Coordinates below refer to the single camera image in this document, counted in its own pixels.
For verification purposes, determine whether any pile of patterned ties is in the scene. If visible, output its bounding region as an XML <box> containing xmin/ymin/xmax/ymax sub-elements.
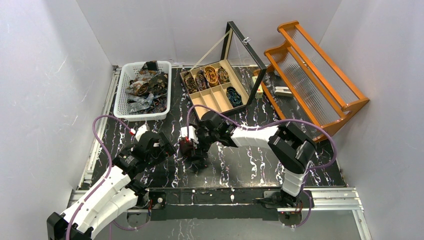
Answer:
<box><xmin>125</xmin><ymin>61</ymin><xmax>168</xmax><ymax>115</ymax></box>

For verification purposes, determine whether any white stapler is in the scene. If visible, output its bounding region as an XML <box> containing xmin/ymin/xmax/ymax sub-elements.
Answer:
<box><xmin>274</xmin><ymin>86</ymin><xmax>293</xmax><ymax>97</ymax></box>

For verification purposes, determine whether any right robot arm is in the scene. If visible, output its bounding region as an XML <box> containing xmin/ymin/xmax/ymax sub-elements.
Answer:
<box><xmin>179</xmin><ymin>110</ymin><xmax>317</xmax><ymax>207</ymax></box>

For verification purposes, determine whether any purple cable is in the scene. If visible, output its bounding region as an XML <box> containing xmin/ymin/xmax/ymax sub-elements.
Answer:
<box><xmin>65</xmin><ymin>114</ymin><xmax>152</xmax><ymax>240</ymax></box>
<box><xmin>186</xmin><ymin>104</ymin><xmax>338</xmax><ymax>229</ymax></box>

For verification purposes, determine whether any orange wooden rack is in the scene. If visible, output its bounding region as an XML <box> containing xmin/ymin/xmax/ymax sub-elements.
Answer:
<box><xmin>264</xmin><ymin>21</ymin><xmax>370</xmax><ymax>136</ymax></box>

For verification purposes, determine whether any white plastic basket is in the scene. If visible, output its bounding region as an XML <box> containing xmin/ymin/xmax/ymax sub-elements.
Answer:
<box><xmin>113</xmin><ymin>60</ymin><xmax>172</xmax><ymax>122</ymax></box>

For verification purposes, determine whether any wooden tie storage box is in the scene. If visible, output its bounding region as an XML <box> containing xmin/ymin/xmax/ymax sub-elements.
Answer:
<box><xmin>180</xmin><ymin>60</ymin><xmax>248</xmax><ymax>116</ymax></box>

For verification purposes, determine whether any blue green tie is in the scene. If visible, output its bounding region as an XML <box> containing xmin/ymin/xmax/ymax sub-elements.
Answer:
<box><xmin>226</xmin><ymin>86</ymin><xmax>243</xmax><ymax>108</ymax></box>

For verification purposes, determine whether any glass box lid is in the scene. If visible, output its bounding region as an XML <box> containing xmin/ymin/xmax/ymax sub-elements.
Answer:
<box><xmin>220</xmin><ymin>21</ymin><xmax>267</xmax><ymax>105</ymax></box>

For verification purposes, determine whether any rolled purple patterned tie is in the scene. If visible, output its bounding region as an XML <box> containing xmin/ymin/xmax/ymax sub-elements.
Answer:
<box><xmin>195</xmin><ymin>70</ymin><xmax>209</xmax><ymax>91</ymax></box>

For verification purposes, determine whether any rolled dark striped tie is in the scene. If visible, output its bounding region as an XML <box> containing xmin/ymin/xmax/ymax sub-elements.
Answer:
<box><xmin>183</xmin><ymin>71</ymin><xmax>198</xmax><ymax>94</ymax></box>

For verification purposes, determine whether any rolled orange tie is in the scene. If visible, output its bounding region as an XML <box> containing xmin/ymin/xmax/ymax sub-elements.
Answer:
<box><xmin>203</xmin><ymin>66</ymin><xmax>220</xmax><ymax>87</ymax></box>

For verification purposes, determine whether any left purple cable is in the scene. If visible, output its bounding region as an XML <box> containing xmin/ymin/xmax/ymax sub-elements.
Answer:
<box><xmin>65</xmin><ymin>114</ymin><xmax>152</xmax><ymax>240</ymax></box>

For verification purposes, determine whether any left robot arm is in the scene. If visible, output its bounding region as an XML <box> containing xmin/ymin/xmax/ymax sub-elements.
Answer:
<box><xmin>46</xmin><ymin>125</ymin><xmax>176</xmax><ymax>240</ymax></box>

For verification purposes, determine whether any rolled brown patterned tie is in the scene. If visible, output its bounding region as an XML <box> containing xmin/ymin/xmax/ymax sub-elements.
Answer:
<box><xmin>216</xmin><ymin>66</ymin><xmax>230</xmax><ymax>85</ymax></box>

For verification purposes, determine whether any red patterned tie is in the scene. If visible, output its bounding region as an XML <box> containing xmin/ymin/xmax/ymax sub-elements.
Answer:
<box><xmin>179</xmin><ymin>138</ymin><xmax>197</xmax><ymax>158</ymax></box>

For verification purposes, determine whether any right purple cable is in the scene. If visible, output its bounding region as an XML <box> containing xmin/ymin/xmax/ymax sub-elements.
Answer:
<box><xmin>186</xmin><ymin>104</ymin><xmax>338</xmax><ymax>229</ymax></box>

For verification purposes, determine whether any small cream box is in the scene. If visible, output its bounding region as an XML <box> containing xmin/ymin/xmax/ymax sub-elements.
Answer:
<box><xmin>251</xmin><ymin>76</ymin><xmax>264</xmax><ymax>99</ymax></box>

